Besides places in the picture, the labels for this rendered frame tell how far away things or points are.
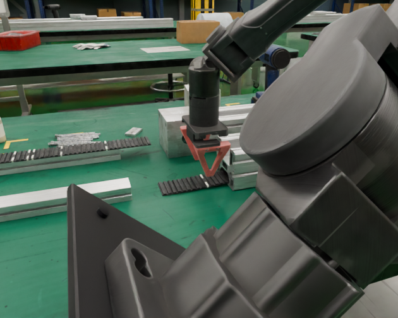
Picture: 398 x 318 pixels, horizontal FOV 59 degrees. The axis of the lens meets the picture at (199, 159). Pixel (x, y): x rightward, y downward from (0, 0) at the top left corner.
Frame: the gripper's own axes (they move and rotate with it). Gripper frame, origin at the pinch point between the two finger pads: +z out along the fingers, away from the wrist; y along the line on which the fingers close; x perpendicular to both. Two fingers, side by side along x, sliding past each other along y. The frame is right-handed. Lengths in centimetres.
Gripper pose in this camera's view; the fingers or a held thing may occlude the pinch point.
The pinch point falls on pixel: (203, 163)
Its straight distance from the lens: 71.7
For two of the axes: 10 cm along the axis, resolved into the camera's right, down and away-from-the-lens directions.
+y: -3.0, -4.2, 8.6
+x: -9.5, 1.3, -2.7
